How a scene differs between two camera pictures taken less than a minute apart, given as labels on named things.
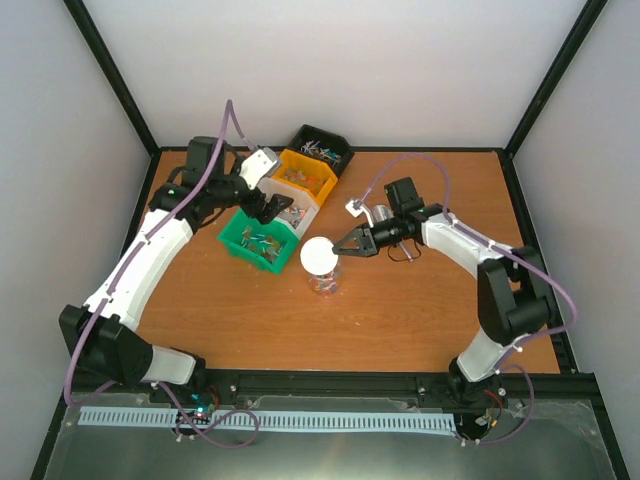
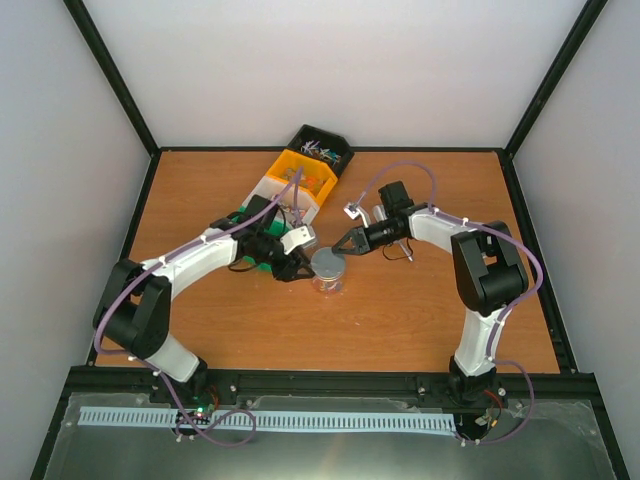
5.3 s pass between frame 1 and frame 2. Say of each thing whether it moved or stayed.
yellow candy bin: stayed
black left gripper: moved
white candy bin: stayed
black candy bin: stayed
